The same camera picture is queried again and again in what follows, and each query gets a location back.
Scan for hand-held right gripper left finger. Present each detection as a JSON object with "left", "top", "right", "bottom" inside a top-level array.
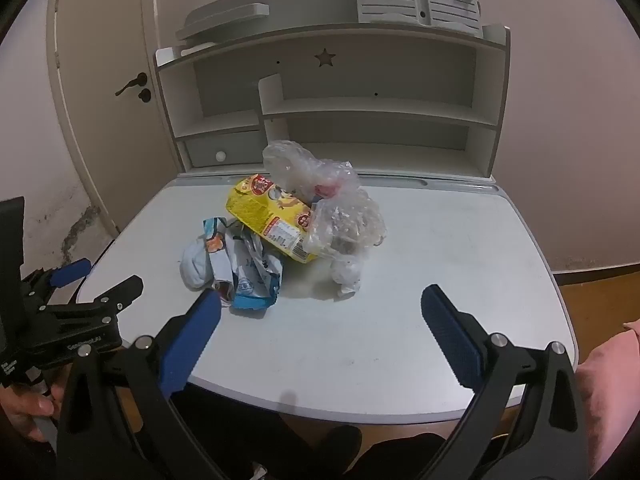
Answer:
[{"left": 56, "top": 289, "right": 226, "bottom": 480}]

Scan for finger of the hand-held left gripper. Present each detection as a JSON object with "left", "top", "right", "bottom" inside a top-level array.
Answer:
[
  {"left": 20, "top": 258, "right": 93, "bottom": 303},
  {"left": 42, "top": 275, "right": 145, "bottom": 330}
]

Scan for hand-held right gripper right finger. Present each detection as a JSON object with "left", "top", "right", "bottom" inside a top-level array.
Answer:
[{"left": 422, "top": 285, "right": 588, "bottom": 480}]

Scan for blue white snack wrapper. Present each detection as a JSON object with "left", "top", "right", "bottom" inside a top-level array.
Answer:
[{"left": 202, "top": 216, "right": 284, "bottom": 313}]

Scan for white tissue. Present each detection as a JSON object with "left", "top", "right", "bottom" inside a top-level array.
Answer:
[{"left": 330, "top": 255, "right": 363, "bottom": 297}]

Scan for yellow snack packet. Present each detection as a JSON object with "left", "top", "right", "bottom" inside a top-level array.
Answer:
[{"left": 225, "top": 174, "right": 325, "bottom": 263}]

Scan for clear plastic bag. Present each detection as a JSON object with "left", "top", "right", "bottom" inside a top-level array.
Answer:
[{"left": 262, "top": 140, "right": 388, "bottom": 261}]

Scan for person's left hand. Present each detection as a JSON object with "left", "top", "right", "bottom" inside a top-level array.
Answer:
[{"left": 0, "top": 380, "right": 66, "bottom": 443}]

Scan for person's black pants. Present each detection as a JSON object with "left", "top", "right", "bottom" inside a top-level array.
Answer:
[{"left": 115, "top": 385, "right": 506, "bottom": 480}]

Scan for pink blanket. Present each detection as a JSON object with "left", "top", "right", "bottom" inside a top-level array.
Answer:
[{"left": 575, "top": 317, "right": 640, "bottom": 478}]

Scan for grey drawer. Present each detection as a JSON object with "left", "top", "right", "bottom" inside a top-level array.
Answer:
[{"left": 185, "top": 130, "right": 265, "bottom": 168}]

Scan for white desk shelf unit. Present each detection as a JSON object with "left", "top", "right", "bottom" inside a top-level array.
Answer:
[{"left": 154, "top": 24, "right": 512, "bottom": 181}]

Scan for white door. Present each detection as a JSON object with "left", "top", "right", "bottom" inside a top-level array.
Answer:
[{"left": 47, "top": 0, "right": 193, "bottom": 236}]

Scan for grey tray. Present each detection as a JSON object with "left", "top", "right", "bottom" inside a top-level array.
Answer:
[{"left": 175, "top": 3, "right": 271, "bottom": 56}]

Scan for black door handle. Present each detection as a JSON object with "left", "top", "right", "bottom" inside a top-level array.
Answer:
[{"left": 115, "top": 72, "right": 149, "bottom": 97}]

